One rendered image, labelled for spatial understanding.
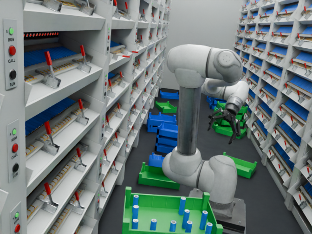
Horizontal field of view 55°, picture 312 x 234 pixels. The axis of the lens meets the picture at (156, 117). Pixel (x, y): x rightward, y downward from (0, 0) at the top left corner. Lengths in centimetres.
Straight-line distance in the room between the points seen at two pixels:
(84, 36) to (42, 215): 67
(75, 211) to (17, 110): 72
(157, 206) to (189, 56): 62
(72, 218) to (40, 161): 47
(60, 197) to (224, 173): 82
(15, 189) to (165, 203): 59
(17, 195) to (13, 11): 37
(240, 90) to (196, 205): 87
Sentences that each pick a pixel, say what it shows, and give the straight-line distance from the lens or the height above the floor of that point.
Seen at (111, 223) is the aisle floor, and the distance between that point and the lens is 185.
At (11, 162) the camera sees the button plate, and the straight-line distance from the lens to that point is 66.
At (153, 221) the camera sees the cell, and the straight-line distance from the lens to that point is 97.
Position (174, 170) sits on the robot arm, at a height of 40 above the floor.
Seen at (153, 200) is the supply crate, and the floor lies 51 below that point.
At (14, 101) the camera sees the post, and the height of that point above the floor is 95.
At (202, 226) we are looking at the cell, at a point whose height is 50.
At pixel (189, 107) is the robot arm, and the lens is 140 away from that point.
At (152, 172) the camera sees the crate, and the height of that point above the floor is 0.
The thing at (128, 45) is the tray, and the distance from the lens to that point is 191.
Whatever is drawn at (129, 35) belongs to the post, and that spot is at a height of 103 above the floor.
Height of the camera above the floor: 112
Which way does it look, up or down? 17 degrees down
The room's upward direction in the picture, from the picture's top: 7 degrees clockwise
